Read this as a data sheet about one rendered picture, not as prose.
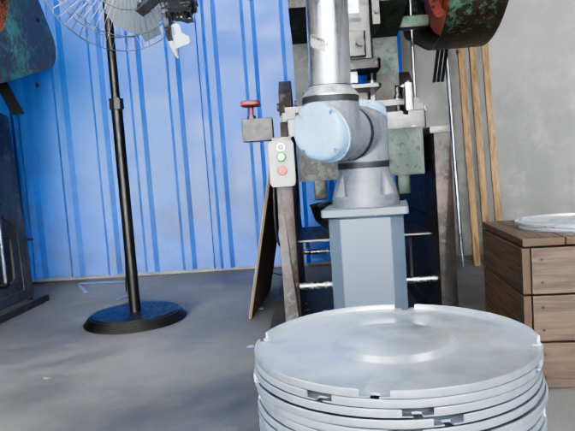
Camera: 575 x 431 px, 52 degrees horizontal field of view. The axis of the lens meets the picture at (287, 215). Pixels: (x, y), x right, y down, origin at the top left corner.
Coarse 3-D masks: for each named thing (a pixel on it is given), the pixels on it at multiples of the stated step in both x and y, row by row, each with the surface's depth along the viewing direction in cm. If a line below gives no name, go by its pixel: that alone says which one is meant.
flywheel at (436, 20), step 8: (424, 0) 229; (432, 0) 222; (440, 0) 219; (448, 0) 206; (432, 8) 219; (440, 8) 216; (432, 16) 218; (440, 16) 208; (432, 24) 219; (440, 24) 206; (440, 32) 207
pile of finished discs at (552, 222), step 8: (528, 216) 163; (536, 216) 164; (544, 216) 164; (552, 216) 163; (560, 216) 162; (568, 216) 155; (520, 224) 149; (528, 224) 146; (536, 224) 149; (544, 224) 148; (552, 224) 147; (560, 224) 145; (568, 224) 144; (560, 232) 139; (568, 232) 138
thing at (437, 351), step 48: (288, 336) 67; (336, 336) 65; (384, 336) 62; (432, 336) 61; (480, 336) 62; (528, 336) 61; (336, 384) 51; (384, 384) 50; (432, 384) 50; (480, 384) 48
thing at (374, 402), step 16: (272, 384) 55; (288, 384) 54; (512, 384) 49; (336, 400) 49; (352, 400) 48; (368, 400) 48; (384, 400) 48; (400, 400) 47; (416, 400) 47; (432, 400) 47; (448, 400) 47; (464, 400) 48
